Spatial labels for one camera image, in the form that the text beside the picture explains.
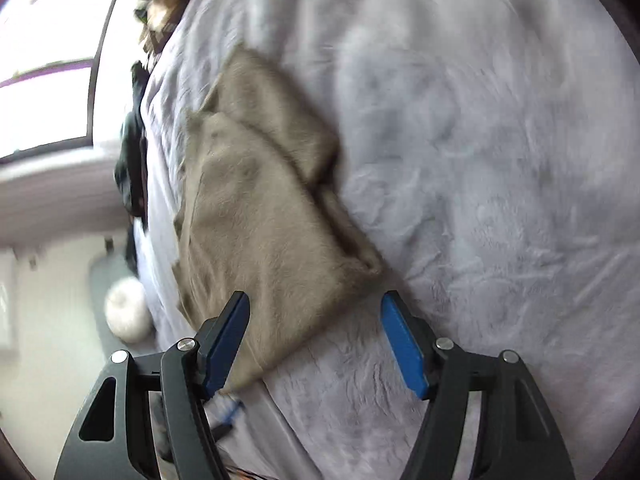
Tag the window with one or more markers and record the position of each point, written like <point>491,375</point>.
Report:
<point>45,100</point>

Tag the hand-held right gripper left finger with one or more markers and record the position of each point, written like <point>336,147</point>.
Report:
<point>230,345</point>

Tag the round white pleated pillow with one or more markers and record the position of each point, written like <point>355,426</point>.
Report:
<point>127,310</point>

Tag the embossed lavender blanket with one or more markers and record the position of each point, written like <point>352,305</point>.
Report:
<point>475,135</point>

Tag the beige striped cloth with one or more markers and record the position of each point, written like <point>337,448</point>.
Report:
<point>160,20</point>

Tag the dark green jacket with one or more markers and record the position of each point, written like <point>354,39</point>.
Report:
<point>131,160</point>

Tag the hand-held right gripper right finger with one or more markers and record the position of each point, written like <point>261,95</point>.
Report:
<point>402,345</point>

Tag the olive brown knit sweater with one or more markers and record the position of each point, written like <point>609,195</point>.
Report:
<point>260,220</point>

